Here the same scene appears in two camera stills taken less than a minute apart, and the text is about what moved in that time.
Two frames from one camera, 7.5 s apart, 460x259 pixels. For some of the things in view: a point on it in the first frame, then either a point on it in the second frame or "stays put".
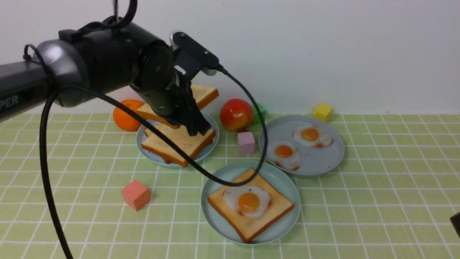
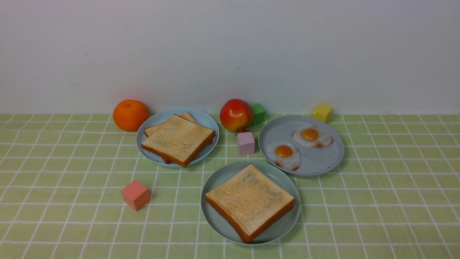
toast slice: x=201 y=95 → x=251 y=201
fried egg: x=284 y=154 stays put
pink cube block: x=246 y=142 stays put
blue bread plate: x=140 y=137 stays put
